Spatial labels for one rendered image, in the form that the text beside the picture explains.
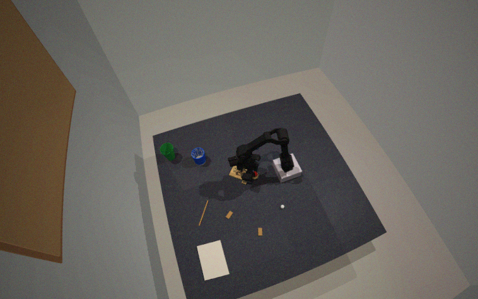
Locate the green plastic cup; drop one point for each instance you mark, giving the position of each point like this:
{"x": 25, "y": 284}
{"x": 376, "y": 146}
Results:
{"x": 167, "y": 150}

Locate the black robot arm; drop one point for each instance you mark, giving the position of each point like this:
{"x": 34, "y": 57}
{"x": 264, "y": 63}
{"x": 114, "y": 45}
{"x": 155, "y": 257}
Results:
{"x": 244, "y": 152}

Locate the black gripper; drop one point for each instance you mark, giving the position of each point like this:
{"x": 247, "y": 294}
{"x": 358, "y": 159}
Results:
{"x": 250, "y": 167}

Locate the dark blue cup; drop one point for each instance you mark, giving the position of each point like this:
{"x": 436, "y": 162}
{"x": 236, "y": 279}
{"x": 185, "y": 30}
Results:
{"x": 198, "y": 156}

